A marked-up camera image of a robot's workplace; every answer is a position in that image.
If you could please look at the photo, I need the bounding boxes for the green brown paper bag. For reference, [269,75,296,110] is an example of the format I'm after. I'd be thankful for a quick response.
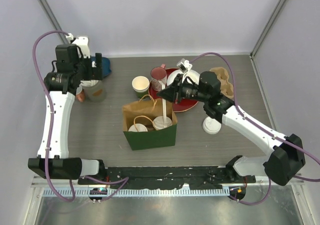
[122,94,178,151]

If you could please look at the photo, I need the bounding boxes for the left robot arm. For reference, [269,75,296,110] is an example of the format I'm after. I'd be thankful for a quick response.
[28,41,107,185]

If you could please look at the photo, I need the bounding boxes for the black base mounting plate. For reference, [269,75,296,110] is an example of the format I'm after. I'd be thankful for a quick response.
[93,166,256,190]

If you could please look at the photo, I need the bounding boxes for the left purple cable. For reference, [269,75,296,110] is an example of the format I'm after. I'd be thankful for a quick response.
[32,30,130,203]

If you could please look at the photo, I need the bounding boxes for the pink floral mug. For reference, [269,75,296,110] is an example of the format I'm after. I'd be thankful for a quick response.
[150,64,168,92]

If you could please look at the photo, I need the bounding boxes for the brown cardboard cup carrier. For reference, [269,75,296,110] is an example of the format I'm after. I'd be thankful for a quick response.
[209,67,234,99]

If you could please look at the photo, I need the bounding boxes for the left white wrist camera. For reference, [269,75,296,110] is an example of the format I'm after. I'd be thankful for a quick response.
[65,33,91,58]

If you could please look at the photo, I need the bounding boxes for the blue cloth pouch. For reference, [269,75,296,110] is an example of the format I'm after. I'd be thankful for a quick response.
[91,56,112,78]

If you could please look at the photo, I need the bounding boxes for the white slotted cable duct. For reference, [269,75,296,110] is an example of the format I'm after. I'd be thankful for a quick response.
[42,186,230,197]

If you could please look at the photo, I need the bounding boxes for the red round tray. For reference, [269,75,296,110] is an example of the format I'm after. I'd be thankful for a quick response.
[148,83,198,113]

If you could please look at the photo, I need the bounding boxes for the white plastic cup lid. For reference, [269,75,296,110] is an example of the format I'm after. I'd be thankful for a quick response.
[153,116,173,131]

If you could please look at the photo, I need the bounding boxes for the green paper cups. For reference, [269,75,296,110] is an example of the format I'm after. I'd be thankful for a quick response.
[131,76,150,99]

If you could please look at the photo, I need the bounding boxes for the small pink paper cup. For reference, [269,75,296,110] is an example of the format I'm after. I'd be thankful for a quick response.
[75,85,85,102]

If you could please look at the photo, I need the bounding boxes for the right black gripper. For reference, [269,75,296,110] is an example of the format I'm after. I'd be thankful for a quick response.
[156,73,209,104]

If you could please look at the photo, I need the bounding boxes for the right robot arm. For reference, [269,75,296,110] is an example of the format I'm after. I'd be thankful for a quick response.
[157,71,306,186]

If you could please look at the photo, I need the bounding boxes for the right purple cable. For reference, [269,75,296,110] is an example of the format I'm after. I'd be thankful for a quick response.
[188,52,320,206]

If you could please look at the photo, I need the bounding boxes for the purple cable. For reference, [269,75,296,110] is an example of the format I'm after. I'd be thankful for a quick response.
[32,30,130,203]
[188,52,320,206]

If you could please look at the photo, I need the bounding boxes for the white plastic spoon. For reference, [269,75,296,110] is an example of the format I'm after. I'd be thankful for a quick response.
[159,80,168,128]

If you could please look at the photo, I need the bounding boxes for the grey mug orange logo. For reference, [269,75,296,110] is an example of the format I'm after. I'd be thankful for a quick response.
[81,80,107,102]

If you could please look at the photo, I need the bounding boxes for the white paper plate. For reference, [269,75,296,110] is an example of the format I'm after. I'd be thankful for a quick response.
[166,68,200,86]

